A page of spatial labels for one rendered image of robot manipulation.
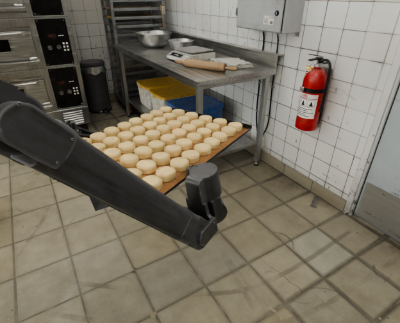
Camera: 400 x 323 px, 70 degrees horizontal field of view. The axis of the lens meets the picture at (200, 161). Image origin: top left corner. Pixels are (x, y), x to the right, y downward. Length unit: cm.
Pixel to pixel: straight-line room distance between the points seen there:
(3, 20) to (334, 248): 318
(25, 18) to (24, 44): 22
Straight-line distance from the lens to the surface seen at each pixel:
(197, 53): 260
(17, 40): 323
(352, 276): 195
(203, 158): 81
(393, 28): 197
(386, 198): 219
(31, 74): 330
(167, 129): 96
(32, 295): 190
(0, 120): 28
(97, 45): 438
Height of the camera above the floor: 139
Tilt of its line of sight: 31 degrees down
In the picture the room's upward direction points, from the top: straight up
